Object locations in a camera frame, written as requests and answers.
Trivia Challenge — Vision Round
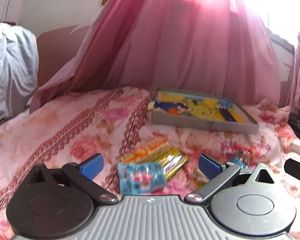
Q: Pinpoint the grey shallow cardboard box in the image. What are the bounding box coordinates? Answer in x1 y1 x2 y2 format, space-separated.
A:
147 88 259 134

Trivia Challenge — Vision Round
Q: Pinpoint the floral pink bedspread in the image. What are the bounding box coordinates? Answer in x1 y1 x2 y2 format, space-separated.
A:
0 87 300 239

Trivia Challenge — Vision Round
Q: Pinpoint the blue brown snack pouch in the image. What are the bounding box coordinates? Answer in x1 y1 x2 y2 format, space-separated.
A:
194 166 210 187

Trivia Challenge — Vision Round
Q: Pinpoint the yellow green snack bar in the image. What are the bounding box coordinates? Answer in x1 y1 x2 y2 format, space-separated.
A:
155 148 189 181

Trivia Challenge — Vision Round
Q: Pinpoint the yellow cartoon drawing sheet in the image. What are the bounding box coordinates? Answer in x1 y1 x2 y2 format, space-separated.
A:
148 90 245 124

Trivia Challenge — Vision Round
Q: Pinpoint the quail eggs clear packet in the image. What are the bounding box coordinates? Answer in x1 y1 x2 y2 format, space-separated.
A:
230 150 250 168

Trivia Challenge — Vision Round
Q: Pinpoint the grey white pillow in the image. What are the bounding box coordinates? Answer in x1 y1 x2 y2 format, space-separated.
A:
0 22 39 122

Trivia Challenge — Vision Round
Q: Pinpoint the light blue snack packet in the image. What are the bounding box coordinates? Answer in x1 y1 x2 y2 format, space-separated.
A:
117 162 167 195

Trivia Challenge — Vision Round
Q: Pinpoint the orange sandwich cracker pack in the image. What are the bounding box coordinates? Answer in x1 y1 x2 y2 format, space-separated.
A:
120 141 172 164

